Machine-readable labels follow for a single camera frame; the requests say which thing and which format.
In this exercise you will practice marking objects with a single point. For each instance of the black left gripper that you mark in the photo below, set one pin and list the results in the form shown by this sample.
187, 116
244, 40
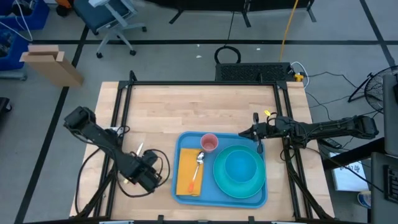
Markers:
144, 172

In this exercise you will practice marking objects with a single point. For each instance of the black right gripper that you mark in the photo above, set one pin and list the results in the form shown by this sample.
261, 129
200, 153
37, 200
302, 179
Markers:
269, 130

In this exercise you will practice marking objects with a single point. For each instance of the blue plastic bowl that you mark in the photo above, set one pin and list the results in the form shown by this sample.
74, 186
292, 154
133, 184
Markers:
241, 166

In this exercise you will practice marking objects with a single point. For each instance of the yellow cloth napkin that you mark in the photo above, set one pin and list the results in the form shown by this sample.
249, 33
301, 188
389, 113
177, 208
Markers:
183, 174

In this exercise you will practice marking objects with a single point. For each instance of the pink plastic cup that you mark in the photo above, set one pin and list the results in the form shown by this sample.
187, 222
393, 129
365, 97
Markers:
209, 143

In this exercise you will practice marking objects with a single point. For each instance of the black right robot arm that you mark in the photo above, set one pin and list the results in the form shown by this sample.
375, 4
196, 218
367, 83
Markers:
335, 127

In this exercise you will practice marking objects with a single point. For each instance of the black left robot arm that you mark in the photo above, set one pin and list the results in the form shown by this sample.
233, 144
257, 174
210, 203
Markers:
93, 132

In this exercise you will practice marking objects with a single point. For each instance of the blue plastic tray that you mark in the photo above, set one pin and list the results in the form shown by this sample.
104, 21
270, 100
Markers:
211, 189

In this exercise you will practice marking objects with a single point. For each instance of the small yellow tag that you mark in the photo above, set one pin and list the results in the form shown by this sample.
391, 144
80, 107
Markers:
267, 112

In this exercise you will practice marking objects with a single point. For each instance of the black vented computer case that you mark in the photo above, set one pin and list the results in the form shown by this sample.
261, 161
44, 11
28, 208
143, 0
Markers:
253, 72

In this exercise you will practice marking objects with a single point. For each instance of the yellow power plug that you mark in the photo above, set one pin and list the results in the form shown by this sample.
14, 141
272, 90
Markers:
298, 77

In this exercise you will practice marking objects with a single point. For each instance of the black remote control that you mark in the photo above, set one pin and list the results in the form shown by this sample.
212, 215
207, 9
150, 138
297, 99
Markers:
331, 143

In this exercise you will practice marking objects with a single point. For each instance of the white printed paper box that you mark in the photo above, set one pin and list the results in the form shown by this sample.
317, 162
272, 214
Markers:
348, 177

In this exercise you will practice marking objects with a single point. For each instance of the blue white round object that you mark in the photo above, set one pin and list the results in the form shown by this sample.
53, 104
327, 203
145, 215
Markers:
364, 199

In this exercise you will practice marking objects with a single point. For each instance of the black partition screen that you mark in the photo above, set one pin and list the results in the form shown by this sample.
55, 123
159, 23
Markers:
217, 3

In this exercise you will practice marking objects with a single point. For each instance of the black floor fan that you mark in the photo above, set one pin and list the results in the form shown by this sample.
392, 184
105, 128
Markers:
381, 88

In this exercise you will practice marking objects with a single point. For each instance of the brown cardboard box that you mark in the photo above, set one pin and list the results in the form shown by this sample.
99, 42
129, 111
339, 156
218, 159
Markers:
53, 68

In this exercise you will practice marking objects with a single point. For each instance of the grey cabinet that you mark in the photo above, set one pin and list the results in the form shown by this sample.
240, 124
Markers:
390, 115

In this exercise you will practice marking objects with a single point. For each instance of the blue office chair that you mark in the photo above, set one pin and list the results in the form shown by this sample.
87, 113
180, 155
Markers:
105, 15

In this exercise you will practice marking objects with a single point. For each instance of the blue storage bin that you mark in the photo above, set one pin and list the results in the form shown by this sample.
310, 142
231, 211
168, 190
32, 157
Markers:
34, 17
12, 53

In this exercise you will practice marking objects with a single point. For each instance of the orange black object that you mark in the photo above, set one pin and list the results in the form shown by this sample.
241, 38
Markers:
63, 7

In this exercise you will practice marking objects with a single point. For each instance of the black metal table frame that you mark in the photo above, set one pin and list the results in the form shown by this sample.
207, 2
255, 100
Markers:
202, 83

